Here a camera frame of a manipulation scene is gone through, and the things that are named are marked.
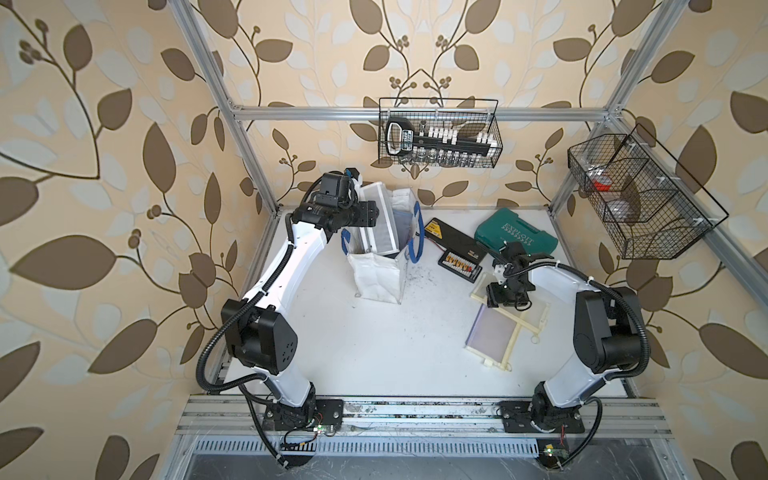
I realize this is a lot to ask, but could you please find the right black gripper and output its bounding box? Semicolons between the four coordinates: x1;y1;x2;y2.
486;277;528;307

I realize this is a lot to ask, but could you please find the purple pouch cream edge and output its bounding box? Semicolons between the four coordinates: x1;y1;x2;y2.
465;305;522;371

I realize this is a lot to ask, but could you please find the white canvas tote bag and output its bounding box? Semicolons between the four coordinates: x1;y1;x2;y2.
341;182;425;304

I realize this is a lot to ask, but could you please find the white mesh pencil pouch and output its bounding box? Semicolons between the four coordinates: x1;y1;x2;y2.
359;182;399;256

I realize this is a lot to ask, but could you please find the grey blue mesh pouch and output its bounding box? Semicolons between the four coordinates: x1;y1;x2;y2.
393;210;414;251

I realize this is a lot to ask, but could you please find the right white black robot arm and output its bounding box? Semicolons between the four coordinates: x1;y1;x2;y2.
486;242;651;470

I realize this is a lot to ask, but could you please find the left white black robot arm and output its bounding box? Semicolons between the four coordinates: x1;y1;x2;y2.
195;168;379;469

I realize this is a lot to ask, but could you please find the black yellow tool case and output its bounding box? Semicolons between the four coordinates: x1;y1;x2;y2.
424;218;487;264

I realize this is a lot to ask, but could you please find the green plastic tool case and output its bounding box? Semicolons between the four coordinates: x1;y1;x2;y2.
474;208;558;259

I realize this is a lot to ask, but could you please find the black socket tool set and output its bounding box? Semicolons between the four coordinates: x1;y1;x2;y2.
383;117;503;158

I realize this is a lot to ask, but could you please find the red object in basket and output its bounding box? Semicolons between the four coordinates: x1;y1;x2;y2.
582;167;613;194

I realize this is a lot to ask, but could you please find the back wire basket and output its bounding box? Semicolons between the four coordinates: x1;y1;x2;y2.
378;96;503;169

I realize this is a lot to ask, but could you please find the wire basket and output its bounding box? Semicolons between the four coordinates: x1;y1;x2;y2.
378;96;503;169
568;124;729;260

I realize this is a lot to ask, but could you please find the right wire basket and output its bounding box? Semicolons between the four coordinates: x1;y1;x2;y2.
568;124;729;260

